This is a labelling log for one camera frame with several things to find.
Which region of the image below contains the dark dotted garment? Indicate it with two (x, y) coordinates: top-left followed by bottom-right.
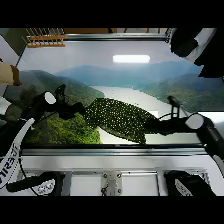
(83, 97), (158, 145)

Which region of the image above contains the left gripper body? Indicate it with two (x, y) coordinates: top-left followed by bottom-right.
(58, 101), (86, 121)

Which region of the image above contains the white garment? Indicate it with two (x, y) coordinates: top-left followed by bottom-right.
(185, 27), (218, 64)

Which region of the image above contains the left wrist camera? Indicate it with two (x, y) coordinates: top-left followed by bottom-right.
(54, 83), (68, 105)

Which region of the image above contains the silver frame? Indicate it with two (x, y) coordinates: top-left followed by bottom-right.
(19, 146), (224, 197)

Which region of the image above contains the black cable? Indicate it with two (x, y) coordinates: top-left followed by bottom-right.
(156, 112), (174, 122)
(18, 154), (38, 197)

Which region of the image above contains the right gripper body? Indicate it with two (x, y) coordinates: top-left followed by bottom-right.
(143, 117), (175, 136)

